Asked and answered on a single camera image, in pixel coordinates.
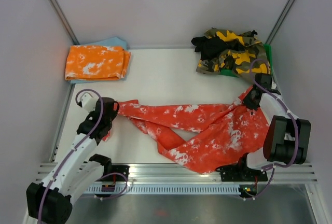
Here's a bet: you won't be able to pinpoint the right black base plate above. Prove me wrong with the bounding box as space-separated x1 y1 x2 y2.
215 164 268 183

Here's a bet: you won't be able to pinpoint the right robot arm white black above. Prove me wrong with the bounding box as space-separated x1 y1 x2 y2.
236 74 311 180

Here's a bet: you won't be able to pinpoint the aluminium front rail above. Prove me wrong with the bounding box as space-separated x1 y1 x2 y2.
35 162 319 184

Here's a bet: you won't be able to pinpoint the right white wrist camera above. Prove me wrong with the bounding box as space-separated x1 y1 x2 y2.
270 81 277 91

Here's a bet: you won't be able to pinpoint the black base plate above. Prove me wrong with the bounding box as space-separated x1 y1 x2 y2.
101 165 130 183
215 164 268 183

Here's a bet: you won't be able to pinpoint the right corner aluminium post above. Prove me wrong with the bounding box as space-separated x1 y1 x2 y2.
266 0 296 45

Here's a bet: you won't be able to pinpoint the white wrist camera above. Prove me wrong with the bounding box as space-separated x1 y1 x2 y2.
270 81 277 91
79 92 98 112

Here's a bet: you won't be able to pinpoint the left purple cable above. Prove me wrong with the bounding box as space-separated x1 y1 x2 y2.
36 88 130 224

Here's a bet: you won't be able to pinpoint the red white tie-dye trousers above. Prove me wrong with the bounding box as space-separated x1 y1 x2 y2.
118 91 269 174

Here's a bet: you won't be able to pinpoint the folded orange tie-dye trousers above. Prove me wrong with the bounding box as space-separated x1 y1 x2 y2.
64 45 132 81

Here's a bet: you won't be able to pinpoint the camouflage yellow green trousers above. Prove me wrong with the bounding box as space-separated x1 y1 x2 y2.
191 28 271 83

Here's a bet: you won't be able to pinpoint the black trousers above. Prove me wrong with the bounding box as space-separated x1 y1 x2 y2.
191 36 245 61

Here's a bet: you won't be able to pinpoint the folded light blue trousers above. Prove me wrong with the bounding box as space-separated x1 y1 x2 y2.
70 36 128 85

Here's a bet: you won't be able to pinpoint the corner aluminium post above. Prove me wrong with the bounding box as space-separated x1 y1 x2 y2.
48 0 79 45
266 0 296 45

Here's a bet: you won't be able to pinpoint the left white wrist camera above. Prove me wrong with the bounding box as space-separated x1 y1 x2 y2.
79 92 98 112

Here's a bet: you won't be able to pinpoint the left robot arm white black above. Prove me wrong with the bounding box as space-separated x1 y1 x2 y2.
26 93 120 223

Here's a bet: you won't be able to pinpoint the green plastic bin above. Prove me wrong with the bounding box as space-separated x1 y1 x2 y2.
219 44 273 80

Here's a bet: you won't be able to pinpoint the left corner aluminium post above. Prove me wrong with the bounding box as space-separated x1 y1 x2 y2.
48 0 79 45

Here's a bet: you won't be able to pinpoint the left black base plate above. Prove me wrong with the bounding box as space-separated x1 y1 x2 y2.
101 165 130 183

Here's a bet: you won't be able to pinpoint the white slotted cable duct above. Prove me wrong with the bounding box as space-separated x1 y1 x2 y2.
83 183 257 195

